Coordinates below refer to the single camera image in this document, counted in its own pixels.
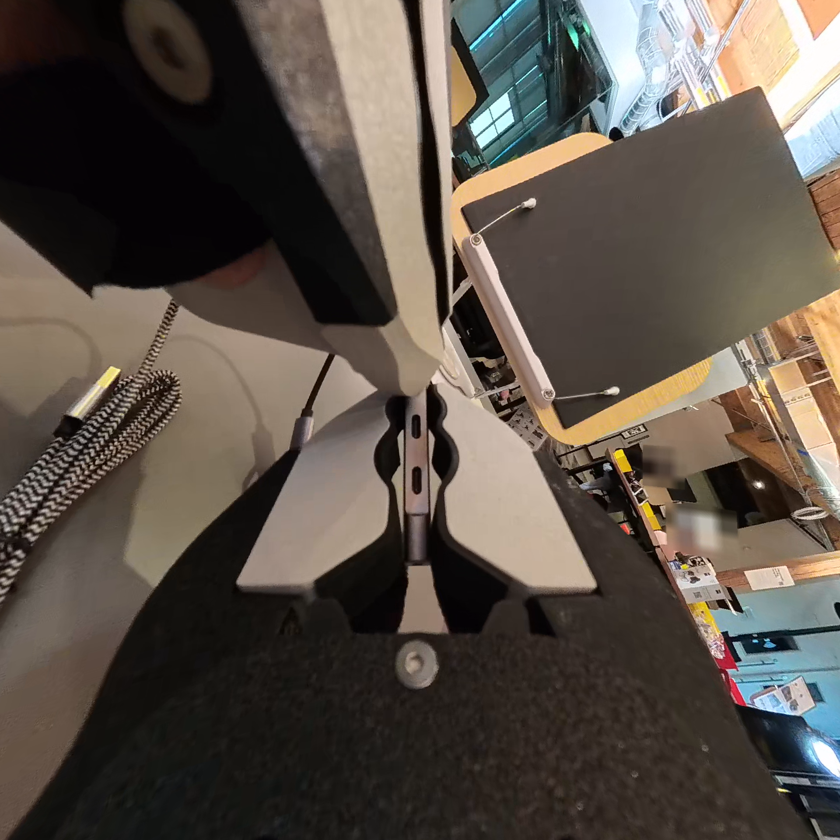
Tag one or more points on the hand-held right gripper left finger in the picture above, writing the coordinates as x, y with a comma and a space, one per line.
315, 525

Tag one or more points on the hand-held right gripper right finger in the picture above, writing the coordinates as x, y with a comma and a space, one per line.
519, 525

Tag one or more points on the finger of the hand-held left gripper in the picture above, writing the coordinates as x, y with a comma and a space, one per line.
387, 171
289, 309

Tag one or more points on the grey desk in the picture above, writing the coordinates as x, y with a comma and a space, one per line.
131, 499

